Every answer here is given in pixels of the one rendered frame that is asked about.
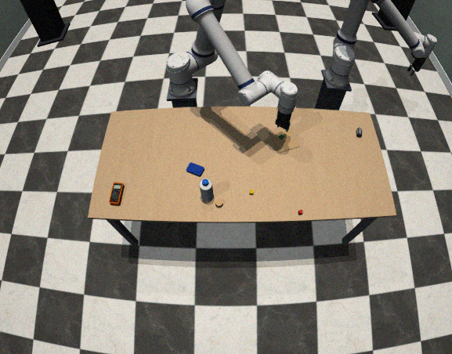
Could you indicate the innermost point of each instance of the tan mat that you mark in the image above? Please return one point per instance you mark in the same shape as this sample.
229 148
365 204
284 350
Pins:
288 142

